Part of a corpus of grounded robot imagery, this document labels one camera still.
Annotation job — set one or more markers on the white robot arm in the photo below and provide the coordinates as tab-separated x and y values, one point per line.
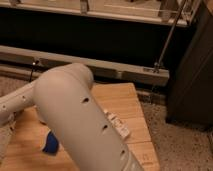
64	101

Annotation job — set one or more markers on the metal pole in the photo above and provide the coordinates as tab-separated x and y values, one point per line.
158	63

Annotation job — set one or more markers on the dark cabinet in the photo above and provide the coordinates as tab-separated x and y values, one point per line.
190	95

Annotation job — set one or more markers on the metal floor rail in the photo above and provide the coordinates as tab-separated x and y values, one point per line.
142	74

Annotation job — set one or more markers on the blue sponge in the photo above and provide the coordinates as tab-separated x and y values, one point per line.
51	144

